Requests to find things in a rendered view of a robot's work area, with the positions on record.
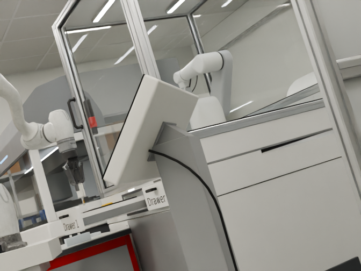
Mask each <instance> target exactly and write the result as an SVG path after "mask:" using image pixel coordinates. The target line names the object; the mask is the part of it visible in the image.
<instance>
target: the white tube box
mask: <svg viewBox="0 0 361 271"><path fill-rule="evenodd" d="M90 239H91V235H90V232H86V233H82V234H80V235H77V236H73V237H71V238H67V239H64V242H65V245H66V247H68V246H71V245H75V244H78V243H81V242H84V241H87V240H90Z"/></svg>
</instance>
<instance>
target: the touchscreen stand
mask: <svg viewBox="0 0 361 271"><path fill-rule="evenodd" d="M152 150H153V151H157V152H160V153H163V154H166V155H168V156H170V157H172V158H175V159H177V160H179V161H180V162H182V163H183V164H185V165H187V166H188V167H190V168H191V169H192V170H193V171H194V172H196V173H197V174H198V175H199V176H200V177H201V178H202V179H203V180H204V182H205V183H206V184H207V185H208V187H209V188H210V190H211V192H212V193H213V195H214V197H215V199H216V201H217V203H218V205H219V208H220V204H219V201H218V197H217V195H216V191H215V188H214V184H213V181H212V178H211V174H210V171H209V168H208V165H207V161H206V158H205V154H204V151H203V148H202V145H201V142H200V138H199V137H197V136H190V135H186V136H183V137H180V138H177V139H174V140H170V141H167V142H164V143H162V144H159V145H155V146H153V147H152ZM154 157H155V160H156V164H157V167H158V171H159V174H160V177H161V181H162V184H163V188H164V191H165V195H166V197H167V201H168V204H169V208H170V211H171V215H172V218H173V221H174V225H175V228H176V231H177V235H178V239H179V242H180V245H181V248H182V252H183V255H184V259H185V262H186V266H187V269H188V271H235V268H234V264H233V261H232V257H231V254H230V251H229V247H228V244H227V240H226V236H225V233H224V230H223V226H222V222H221V219H220V215H219V213H218V210H217V208H216V205H215V203H214V200H213V198H212V197H211V195H210V193H209V192H208V190H207V189H206V187H205V186H204V185H203V184H202V182H201V181H200V180H199V179H198V178H197V177H196V176H195V175H194V174H192V173H191V172H190V171H189V170H188V169H186V168H185V167H183V166H182V165H180V164H179V163H177V162H175V161H173V160H170V159H168V158H166V157H164V156H161V155H158V154H154ZM220 210H221V208H220ZM221 213H222V211H221ZM222 217H223V214H222ZM223 221H224V223H225V220H224V218H223ZM225 227H226V223H225ZM226 230H227V227H226ZM227 234H228V231H227ZM228 238H229V241H230V245H231V248H232V251H233V254H234V258H235V262H236V265H237V269H238V271H240V270H239V266H238V264H237V261H236V257H235V253H234V250H233V247H232V243H231V240H230V237H229V234H228Z"/></svg>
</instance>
